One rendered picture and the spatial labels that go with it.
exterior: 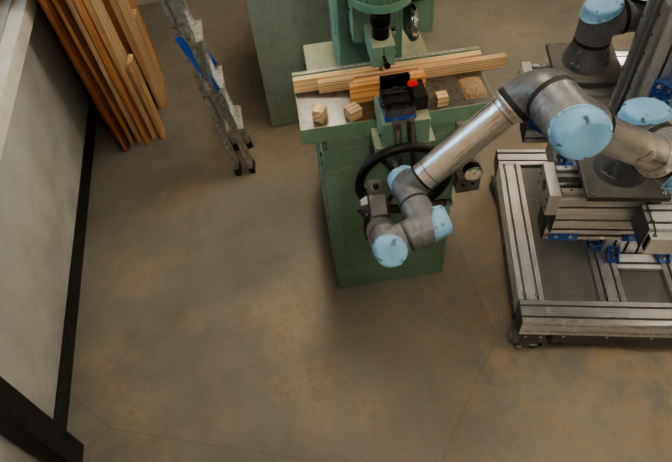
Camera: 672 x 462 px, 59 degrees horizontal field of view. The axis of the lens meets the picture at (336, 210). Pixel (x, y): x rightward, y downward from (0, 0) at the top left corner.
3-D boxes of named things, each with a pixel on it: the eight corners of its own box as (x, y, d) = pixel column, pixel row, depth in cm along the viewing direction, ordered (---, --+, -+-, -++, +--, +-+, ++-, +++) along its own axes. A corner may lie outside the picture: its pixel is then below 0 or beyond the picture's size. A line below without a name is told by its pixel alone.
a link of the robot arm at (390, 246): (416, 260, 136) (382, 275, 136) (406, 242, 146) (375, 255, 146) (404, 232, 133) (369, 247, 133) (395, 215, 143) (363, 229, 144)
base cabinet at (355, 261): (337, 289, 245) (322, 172, 190) (320, 187, 282) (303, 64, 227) (443, 272, 247) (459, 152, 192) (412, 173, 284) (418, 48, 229)
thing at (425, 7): (405, 34, 193) (406, 1, 183) (400, 23, 197) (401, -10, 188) (433, 30, 193) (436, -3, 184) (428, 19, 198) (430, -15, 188)
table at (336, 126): (305, 167, 174) (302, 153, 170) (295, 101, 194) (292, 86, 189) (505, 137, 177) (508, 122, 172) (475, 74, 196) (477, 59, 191)
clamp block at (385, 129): (381, 148, 173) (380, 125, 166) (372, 118, 182) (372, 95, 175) (430, 141, 173) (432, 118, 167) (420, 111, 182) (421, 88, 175)
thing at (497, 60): (319, 94, 186) (318, 84, 183) (318, 90, 187) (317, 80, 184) (505, 66, 188) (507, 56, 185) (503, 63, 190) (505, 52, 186)
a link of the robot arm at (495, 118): (537, 37, 130) (374, 175, 148) (563, 66, 123) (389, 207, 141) (558, 64, 138) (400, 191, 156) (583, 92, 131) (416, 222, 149)
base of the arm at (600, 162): (640, 149, 173) (652, 123, 165) (655, 187, 163) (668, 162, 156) (587, 149, 174) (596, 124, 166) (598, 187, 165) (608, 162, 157)
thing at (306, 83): (294, 93, 187) (292, 81, 183) (294, 89, 188) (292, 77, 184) (480, 66, 189) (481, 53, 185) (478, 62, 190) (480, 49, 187)
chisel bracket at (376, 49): (372, 72, 177) (372, 48, 171) (364, 45, 186) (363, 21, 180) (396, 69, 178) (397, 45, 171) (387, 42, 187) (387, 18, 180)
